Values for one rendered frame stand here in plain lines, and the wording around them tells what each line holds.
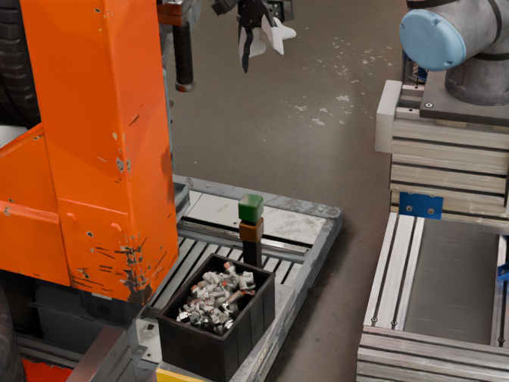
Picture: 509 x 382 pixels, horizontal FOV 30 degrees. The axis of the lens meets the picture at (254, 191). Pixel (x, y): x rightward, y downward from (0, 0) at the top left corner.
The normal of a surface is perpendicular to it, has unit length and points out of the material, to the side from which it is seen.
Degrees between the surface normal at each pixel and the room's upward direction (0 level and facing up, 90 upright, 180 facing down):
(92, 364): 0
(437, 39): 97
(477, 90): 73
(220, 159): 0
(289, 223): 0
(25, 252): 90
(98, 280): 90
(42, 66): 90
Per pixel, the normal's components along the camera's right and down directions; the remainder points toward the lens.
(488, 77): -0.15, 0.31
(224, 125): -0.03, -0.81
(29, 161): -0.36, 0.55
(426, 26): -0.70, 0.52
